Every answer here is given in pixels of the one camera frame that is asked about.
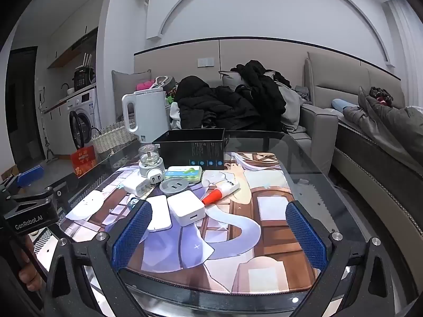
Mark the grey sofa cushion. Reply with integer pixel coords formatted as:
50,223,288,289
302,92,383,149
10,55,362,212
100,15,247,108
111,69,152,120

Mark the person lying under blanket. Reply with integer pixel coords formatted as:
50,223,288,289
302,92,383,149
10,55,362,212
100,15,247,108
341,87,422,174

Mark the white washing machine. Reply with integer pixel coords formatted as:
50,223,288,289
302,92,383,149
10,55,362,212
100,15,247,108
67,87,101,150

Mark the pink plush toy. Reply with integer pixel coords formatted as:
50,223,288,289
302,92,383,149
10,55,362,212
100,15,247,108
136,80,154,91

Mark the red cap glue bottle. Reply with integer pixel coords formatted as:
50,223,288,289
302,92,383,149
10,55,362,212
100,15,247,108
202,181,240,205

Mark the glass dome plug night light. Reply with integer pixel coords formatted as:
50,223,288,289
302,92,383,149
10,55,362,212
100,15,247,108
138,144,165,185

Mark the person's left hand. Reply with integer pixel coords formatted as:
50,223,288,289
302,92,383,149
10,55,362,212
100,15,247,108
19,250,44,292

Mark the woven laundry basket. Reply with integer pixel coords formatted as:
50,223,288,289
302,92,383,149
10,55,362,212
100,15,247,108
92,122,136,160

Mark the round grey usb hub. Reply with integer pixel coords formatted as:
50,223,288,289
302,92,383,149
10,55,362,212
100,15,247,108
159,178,188,196

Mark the black storage box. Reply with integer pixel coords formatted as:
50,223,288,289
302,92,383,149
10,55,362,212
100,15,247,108
153,128,227,170

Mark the white plug adapter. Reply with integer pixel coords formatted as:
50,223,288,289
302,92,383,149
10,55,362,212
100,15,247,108
123,173,151,197

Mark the white square charger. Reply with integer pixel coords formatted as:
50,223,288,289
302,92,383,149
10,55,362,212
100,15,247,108
167,190,206,227

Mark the black jacket pile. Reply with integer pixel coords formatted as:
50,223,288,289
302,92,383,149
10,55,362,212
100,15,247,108
173,60,291,133

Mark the light blue pillow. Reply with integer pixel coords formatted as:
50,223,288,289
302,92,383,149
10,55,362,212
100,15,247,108
331,99,357,112

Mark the white power bank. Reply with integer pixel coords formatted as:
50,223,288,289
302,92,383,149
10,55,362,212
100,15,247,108
146,195,172,232

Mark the anime printed desk mat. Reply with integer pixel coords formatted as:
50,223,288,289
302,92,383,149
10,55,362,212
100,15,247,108
59,151,321,293

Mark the red gift bag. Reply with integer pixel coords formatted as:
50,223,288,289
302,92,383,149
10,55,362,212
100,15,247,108
70,145,97,178

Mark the grey sofa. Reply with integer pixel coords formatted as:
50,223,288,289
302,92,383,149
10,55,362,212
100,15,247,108
111,51,406,175

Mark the wall switch plate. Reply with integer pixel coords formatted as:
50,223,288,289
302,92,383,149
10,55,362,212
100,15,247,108
197,57,214,68

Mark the white electric kettle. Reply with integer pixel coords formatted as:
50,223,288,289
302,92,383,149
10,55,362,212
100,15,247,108
122,88,168,143

